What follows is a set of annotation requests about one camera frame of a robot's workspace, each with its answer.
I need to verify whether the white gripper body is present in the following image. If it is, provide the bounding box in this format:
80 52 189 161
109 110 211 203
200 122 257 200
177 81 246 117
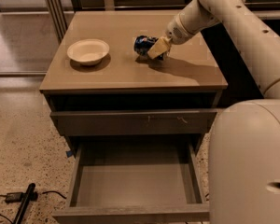
165 14 194 45

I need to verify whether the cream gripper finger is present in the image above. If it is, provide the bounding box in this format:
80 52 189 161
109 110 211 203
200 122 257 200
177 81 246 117
147 36 171 59

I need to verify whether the blue pepsi can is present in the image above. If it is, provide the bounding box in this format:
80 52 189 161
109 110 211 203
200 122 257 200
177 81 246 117
133 35 158 58

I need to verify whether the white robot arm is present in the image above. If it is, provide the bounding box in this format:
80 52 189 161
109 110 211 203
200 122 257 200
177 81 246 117
148 0 280 224

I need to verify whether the grey drawer cabinet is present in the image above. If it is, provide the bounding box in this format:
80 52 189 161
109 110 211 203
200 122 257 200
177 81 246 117
40 11 228 149

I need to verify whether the closed grey top drawer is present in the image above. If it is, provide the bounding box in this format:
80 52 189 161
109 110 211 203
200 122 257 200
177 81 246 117
50 109 217 136

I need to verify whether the open grey middle drawer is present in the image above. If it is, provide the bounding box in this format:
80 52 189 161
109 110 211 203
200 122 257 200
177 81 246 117
53 137 209 224

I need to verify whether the white paper bowl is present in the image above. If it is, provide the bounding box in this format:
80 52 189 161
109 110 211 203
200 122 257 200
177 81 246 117
67 39 109 66

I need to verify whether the blue tape piece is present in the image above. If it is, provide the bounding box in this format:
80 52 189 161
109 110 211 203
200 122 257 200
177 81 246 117
66 150 73 158

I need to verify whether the black power adapter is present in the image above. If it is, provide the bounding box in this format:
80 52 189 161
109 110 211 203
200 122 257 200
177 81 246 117
5 192 23 203

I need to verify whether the black rod on floor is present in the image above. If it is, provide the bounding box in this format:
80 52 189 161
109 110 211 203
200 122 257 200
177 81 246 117
12 183 38 224

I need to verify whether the black cable left floor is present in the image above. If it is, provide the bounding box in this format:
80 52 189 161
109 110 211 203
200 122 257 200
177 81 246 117
0 189 67 224

